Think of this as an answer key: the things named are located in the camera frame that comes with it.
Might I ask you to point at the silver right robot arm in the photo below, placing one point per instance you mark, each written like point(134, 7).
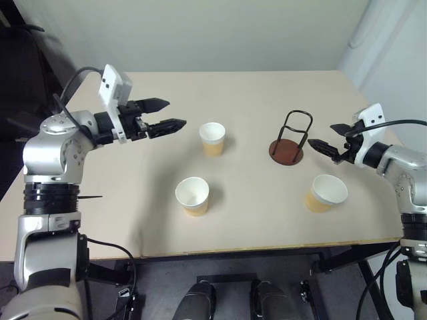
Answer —
point(410, 166)

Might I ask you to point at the white and tan paper cup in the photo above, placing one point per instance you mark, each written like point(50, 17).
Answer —
point(317, 203)
point(195, 208)
point(212, 146)

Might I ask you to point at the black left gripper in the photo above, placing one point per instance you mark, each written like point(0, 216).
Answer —
point(130, 120)

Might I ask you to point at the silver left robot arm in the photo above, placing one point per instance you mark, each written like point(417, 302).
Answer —
point(43, 156)

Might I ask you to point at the black metal table frame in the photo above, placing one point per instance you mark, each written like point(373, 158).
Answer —
point(337, 261)

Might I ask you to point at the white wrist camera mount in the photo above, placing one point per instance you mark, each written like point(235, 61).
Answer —
point(111, 86)
point(372, 116)

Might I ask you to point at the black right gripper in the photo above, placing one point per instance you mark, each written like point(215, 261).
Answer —
point(351, 146)

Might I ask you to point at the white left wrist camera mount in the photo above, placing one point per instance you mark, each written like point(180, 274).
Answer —
point(111, 86)

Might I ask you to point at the dark rounded shape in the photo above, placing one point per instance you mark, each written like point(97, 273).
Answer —
point(195, 303)
point(272, 303)

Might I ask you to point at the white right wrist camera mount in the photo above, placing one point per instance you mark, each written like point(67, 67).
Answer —
point(372, 116)

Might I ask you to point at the black flat bar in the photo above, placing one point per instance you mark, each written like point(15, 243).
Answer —
point(227, 278)

